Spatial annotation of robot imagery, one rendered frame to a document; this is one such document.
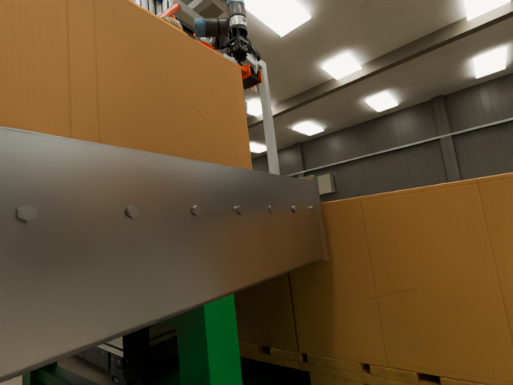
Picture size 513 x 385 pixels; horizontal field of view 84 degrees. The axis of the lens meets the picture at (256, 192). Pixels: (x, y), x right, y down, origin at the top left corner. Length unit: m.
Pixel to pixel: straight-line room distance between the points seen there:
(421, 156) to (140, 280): 10.53
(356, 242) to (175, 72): 0.58
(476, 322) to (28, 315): 0.72
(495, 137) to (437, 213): 9.91
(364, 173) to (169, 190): 10.83
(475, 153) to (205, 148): 10.13
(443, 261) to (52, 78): 0.78
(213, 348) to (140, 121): 0.39
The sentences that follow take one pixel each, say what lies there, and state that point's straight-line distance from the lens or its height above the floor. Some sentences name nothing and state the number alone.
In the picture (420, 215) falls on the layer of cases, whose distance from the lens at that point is 0.73.
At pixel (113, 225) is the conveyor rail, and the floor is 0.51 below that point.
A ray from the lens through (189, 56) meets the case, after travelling 0.73.
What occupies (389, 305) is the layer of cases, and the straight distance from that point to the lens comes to 0.77.
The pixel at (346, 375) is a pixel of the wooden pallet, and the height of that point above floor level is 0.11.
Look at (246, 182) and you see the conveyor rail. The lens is 0.48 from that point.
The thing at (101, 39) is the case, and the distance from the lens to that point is 0.61.
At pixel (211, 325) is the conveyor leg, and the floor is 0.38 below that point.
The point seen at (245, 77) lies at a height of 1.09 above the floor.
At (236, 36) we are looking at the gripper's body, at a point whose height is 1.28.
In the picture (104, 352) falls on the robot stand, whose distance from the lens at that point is 1.27.
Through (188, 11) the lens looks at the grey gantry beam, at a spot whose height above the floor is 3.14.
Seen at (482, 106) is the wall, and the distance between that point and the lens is 10.82.
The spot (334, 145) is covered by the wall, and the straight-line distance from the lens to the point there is 11.71.
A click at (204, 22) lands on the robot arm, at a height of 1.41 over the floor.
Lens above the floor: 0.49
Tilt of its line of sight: 8 degrees up
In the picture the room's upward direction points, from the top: 7 degrees counter-clockwise
